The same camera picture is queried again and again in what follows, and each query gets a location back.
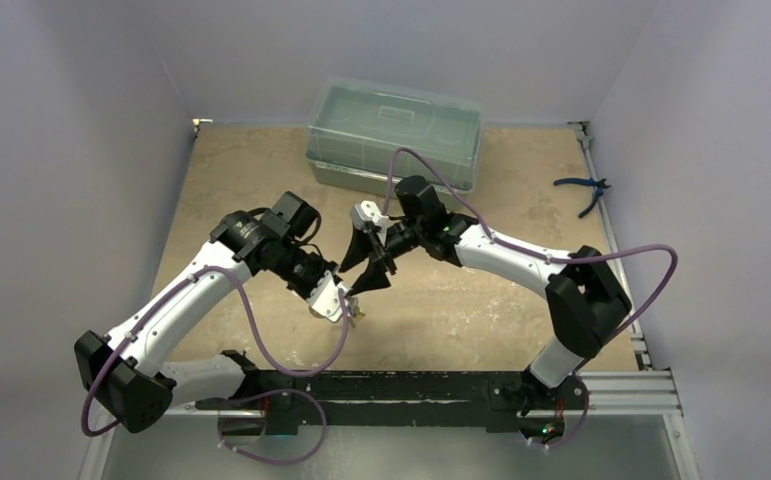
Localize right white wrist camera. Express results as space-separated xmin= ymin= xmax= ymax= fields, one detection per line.
xmin=350 ymin=200 xmax=390 ymax=244

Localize aluminium frame rail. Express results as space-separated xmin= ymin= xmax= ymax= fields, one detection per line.
xmin=96 ymin=369 xmax=684 ymax=417

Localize clear green plastic storage box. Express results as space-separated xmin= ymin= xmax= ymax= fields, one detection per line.
xmin=305 ymin=77 xmax=484 ymax=195

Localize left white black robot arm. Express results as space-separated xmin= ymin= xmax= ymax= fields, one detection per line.
xmin=74 ymin=192 xmax=351 ymax=437

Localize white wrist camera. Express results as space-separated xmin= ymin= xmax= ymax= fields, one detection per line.
xmin=306 ymin=271 xmax=349 ymax=307
xmin=350 ymin=200 xmax=390 ymax=244

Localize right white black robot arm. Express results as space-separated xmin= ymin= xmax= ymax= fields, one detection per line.
xmin=339 ymin=175 xmax=631 ymax=413

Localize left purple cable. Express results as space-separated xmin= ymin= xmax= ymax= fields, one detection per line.
xmin=80 ymin=264 xmax=353 ymax=465

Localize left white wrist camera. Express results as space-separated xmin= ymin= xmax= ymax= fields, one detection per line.
xmin=306 ymin=271 xmax=349 ymax=307

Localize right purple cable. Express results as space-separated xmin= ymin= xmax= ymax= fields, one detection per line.
xmin=382 ymin=146 xmax=680 ymax=452

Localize purple cable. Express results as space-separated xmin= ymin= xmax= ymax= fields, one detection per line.
xmin=382 ymin=146 xmax=680 ymax=452
xmin=80 ymin=264 xmax=353 ymax=465

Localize blue handled pliers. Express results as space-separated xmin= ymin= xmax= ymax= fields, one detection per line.
xmin=553 ymin=176 xmax=613 ymax=220

